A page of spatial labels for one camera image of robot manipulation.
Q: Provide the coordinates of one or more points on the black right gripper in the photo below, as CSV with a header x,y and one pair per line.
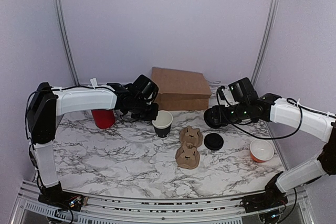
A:
x,y
235,122

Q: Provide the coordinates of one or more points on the black plastic cup lid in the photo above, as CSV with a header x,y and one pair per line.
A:
x,y
213,141

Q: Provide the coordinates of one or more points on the aluminium frame post right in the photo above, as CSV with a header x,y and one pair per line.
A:
x,y
271,17

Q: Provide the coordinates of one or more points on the red cylindrical container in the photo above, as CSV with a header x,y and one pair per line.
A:
x,y
103,118

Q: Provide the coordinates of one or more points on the orange white bowl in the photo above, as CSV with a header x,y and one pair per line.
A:
x,y
261,151

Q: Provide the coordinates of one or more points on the brown pulp cup carrier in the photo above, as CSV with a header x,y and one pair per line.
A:
x,y
187,155

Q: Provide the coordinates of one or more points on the brown cardboard box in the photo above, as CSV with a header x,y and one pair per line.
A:
x,y
181,90

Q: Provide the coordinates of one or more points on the aluminium frame post left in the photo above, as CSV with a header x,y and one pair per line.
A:
x,y
65,41

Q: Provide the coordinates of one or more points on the black paper coffee cup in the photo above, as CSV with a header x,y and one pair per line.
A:
x,y
213,118
162,123

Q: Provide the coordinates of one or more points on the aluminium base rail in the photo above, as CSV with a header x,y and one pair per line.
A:
x,y
89,208

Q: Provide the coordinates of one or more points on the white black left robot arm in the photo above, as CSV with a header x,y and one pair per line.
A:
x,y
46,114

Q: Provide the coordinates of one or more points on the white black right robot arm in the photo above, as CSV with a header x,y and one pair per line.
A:
x,y
310,148

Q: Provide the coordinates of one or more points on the aluminium frame post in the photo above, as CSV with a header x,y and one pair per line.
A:
x,y
271,17
65,41

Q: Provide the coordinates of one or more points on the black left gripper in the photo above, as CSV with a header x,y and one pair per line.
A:
x,y
153,115

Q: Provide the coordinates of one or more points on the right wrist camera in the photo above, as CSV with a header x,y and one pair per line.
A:
x,y
243,91

